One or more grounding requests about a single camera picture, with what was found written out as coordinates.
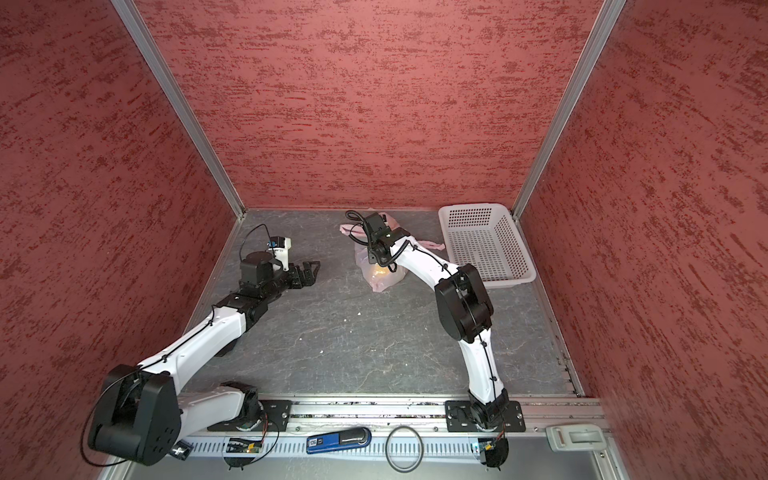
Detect black cable ring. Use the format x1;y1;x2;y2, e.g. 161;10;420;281
385;425;425;474

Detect blue black handheld device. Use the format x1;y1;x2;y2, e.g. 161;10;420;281
306;427;372;455

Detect left aluminium corner post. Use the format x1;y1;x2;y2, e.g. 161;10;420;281
111;0;247;220

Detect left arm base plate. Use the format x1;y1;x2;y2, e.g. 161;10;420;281
207;399;293;434

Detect circuit board with wires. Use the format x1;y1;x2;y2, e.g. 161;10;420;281
478;423;509;470
223;413;280;470

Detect pink printed plastic bag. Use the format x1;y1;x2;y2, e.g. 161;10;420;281
339;217;446;293

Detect right aluminium corner post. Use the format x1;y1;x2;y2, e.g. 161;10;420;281
511;0;626;223

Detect small black device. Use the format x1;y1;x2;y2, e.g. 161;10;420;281
168;440;194;461

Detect aluminium corner post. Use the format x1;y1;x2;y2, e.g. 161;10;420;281
511;0;626;223
111;0;247;220

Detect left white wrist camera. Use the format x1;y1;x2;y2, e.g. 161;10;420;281
268;236;292;271

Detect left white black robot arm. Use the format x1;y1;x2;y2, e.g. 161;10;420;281
80;249;321;466

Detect left circuit board with wires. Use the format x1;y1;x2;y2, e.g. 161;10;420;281
223;413;280;470

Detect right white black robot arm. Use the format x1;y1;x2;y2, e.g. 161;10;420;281
345;210;509;431

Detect aluminium front rail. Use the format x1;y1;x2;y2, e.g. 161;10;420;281
122;395;610;438

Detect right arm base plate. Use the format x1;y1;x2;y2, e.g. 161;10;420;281
444;400;527;433

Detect right circuit board with wires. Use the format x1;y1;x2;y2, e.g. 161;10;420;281
478;423;509;470

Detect white plastic latch box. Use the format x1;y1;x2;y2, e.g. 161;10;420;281
545;424;607;452

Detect white perforated plastic basket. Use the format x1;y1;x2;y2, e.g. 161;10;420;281
438;203;536;289

